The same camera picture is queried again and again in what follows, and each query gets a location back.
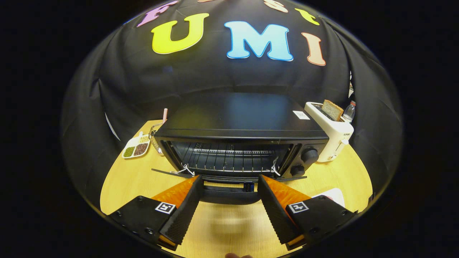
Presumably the white square food plate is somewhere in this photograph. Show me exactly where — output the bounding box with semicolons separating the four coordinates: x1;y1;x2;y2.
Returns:
312;188;345;208

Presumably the white pop-up toaster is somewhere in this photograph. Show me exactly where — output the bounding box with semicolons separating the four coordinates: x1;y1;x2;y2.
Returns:
304;102;354;163

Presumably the white divided bean dish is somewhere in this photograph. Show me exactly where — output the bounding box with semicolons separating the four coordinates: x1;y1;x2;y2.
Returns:
122;132;151;159

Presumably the black toaster oven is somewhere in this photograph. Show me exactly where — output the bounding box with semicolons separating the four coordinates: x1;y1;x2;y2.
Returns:
151;92;330;205

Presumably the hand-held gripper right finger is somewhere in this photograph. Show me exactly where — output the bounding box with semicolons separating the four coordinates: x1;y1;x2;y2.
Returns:
257;175;357;251

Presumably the small wire basket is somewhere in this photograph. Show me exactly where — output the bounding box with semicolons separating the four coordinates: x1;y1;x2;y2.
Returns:
148;123;165;156

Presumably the red label water bottle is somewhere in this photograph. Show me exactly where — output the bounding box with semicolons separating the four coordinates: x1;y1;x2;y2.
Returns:
342;100;356;124

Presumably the brown bread slice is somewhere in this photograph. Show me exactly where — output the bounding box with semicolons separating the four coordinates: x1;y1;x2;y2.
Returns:
321;99;344;121

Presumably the metal oven rack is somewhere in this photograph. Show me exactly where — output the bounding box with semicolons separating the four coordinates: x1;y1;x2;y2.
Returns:
172;143;291;175

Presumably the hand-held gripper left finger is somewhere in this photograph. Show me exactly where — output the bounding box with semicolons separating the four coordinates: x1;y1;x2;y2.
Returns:
108;175;205;251

